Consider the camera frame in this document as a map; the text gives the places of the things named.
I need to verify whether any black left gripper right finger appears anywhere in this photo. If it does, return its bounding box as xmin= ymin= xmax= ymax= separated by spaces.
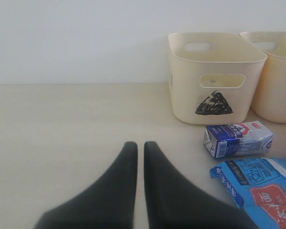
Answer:
xmin=144 ymin=141 xmax=257 ymax=229

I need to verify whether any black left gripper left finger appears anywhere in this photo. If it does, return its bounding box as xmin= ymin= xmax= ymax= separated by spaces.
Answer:
xmin=35 ymin=142 xmax=138 ymax=229

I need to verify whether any blue instant noodle bag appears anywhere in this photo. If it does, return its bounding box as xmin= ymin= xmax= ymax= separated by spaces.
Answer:
xmin=210 ymin=157 xmax=286 ymax=229

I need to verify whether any cream bin with triangle mark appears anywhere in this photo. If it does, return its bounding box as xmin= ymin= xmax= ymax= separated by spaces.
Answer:
xmin=168 ymin=32 xmax=267 ymax=125

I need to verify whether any cream bin with square mark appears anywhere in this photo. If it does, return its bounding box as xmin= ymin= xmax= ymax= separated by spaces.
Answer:
xmin=240 ymin=31 xmax=286 ymax=124

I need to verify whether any blue white milk carton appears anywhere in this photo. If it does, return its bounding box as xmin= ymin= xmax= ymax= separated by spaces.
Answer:
xmin=204 ymin=121 xmax=274 ymax=159

